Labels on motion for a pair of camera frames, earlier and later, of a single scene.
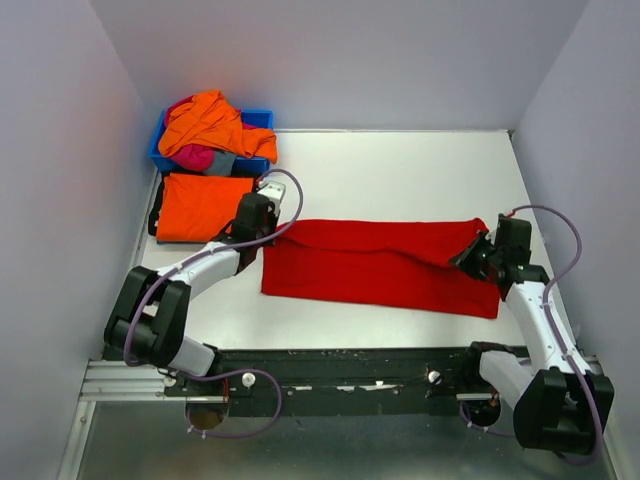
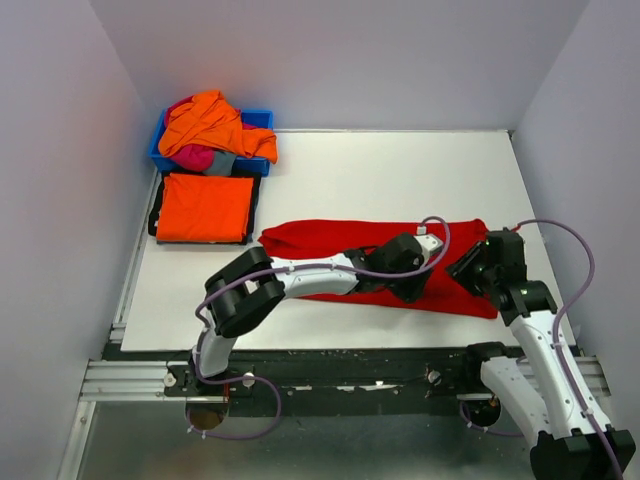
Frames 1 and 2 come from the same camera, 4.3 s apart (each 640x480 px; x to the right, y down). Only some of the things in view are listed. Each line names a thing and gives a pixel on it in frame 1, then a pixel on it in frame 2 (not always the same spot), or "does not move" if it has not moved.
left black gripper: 272,217 → 412,292
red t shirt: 389,263 does not move
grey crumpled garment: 222,164 does not move
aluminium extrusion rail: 113,380 does not move
